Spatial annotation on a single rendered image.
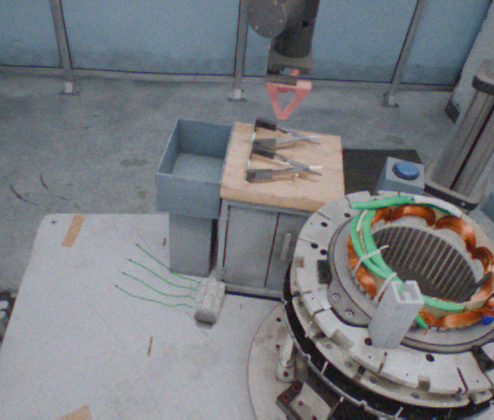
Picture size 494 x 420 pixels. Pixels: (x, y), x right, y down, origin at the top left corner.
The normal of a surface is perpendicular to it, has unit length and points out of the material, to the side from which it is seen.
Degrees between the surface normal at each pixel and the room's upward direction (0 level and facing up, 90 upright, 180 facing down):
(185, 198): 90
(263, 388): 0
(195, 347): 0
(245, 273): 90
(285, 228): 90
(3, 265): 0
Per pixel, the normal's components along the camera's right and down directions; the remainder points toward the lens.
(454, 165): -0.53, 0.55
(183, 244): -0.10, 0.68
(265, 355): 0.10, -0.72
